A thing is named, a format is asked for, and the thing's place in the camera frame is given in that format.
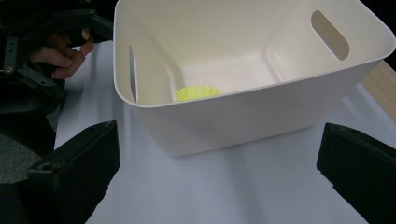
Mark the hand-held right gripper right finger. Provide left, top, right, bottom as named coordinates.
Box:
left=316, top=121, right=396, bottom=224

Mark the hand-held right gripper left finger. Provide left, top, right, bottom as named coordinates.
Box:
left=25, top=119, right=121, bottom=224

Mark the yellow shuttlecock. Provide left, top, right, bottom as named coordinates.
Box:
left=175, top=85, right=222, bottom=103

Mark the white plastic bin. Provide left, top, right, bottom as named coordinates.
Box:
left=113, top=0, right=396, bottom=158

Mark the white table mat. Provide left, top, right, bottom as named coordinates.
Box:
left=53, top=40, right=396, bottom=224

